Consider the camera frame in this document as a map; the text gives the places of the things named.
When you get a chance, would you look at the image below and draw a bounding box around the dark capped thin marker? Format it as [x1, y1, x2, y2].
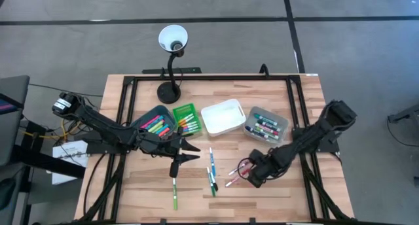
[210, 171, 219, 192]

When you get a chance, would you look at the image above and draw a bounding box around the yellow cable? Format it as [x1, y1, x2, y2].
[19, 118, 82, 141]

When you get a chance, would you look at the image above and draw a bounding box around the black computer mouse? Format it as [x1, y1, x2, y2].
[0, 177, 16, 216]

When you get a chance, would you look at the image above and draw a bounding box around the white plastic bin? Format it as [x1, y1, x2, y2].
[200, 98, 247, 137]

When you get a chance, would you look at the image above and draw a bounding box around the black stand beam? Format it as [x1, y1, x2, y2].
[11, 120, 86, 179]

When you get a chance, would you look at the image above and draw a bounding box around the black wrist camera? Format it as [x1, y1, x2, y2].
[169, 159, 181, 179]
[248, 175, 264, 189]

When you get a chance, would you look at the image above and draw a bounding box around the dark laptop screen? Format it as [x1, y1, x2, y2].
[0, 92, 25, 116]

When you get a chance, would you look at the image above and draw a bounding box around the teal dry-erase marker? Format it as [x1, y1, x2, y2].
[254, 113, 278, 126]

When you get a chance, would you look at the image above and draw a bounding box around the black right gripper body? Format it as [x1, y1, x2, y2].
[246, 148, 286, 181]

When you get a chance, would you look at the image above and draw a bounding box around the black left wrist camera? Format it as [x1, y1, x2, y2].
[169, 159, 181, 179]

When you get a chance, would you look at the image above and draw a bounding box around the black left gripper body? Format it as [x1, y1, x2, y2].
[139, 126, 185, 158]

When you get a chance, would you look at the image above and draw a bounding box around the dark green dry-erase marker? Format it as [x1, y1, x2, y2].
[257, 119, 282, 132]

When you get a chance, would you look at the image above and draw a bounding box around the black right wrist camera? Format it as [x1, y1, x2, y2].
[248, 175, 264, 189]

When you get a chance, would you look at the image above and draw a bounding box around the black arched hook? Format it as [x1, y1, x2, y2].
[258, 63, 271, 78]

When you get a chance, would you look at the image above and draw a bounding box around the white paper sheet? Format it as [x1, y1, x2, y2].
[51, 139, 89, 186]

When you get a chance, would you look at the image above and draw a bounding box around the clear grey plastic bin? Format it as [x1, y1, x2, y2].
[243, 106, 291, 145]

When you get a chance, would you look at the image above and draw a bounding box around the red dry-erase marker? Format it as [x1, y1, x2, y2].
[255, 123, 280, 135]

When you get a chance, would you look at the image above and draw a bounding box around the black flat bar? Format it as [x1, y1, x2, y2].
[141, 67, 203, 75]

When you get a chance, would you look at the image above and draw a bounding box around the pink highlighter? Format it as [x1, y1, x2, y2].
[139, 114, 162, 130]

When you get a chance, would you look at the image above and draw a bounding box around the green plastic mesh basket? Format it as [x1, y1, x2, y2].
[172, 102, 203, 137]

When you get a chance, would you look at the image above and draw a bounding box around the dark teal plastic bin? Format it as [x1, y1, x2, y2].
[130, 104, 177, 141]

